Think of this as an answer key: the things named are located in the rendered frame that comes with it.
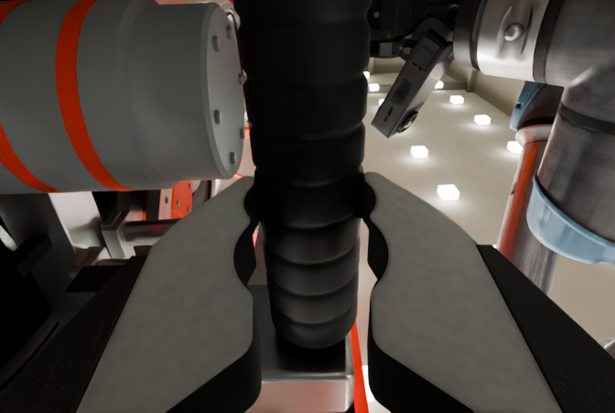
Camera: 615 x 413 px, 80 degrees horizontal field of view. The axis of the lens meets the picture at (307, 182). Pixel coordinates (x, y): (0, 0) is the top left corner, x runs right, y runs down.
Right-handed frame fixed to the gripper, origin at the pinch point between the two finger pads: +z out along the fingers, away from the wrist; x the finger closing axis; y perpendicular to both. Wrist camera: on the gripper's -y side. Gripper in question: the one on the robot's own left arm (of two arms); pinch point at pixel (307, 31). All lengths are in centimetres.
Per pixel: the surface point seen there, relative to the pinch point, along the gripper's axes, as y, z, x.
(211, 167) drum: -5.3, -11.1, 20.6
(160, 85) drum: 0.4, -9.9, 22.3
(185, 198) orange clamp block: -25.2, 18.5, 10.5
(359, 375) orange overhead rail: -258, 65, -108
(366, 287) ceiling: -566, 286, -433
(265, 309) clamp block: -7.0, -21.9, 25.0
